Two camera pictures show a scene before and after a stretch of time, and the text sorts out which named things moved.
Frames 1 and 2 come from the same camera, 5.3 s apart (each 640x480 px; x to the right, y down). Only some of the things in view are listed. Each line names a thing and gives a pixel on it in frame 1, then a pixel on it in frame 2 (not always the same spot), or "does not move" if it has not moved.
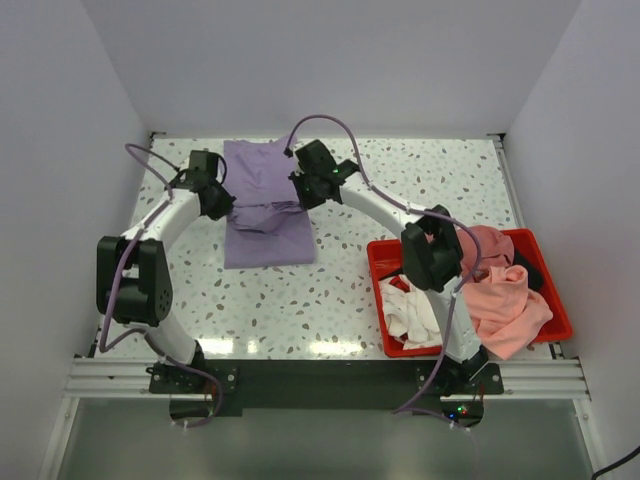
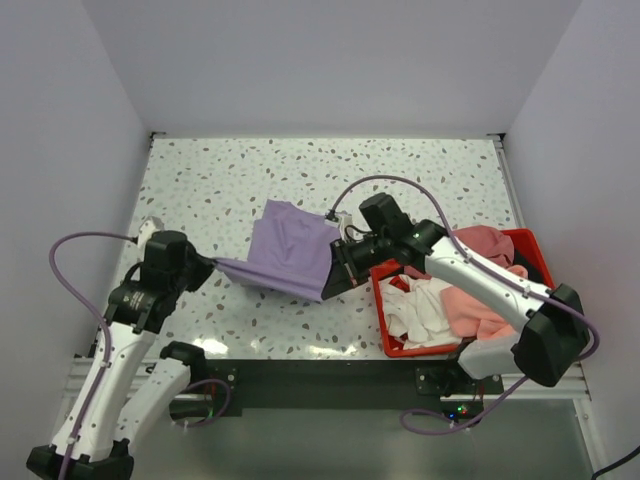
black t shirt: (534, 279) does not move
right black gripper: (297, 177) → (345, 273)
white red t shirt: (409, 314) does not move
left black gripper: (223, 209) → (204, 265)
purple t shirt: (266, 225) → (290, 251)
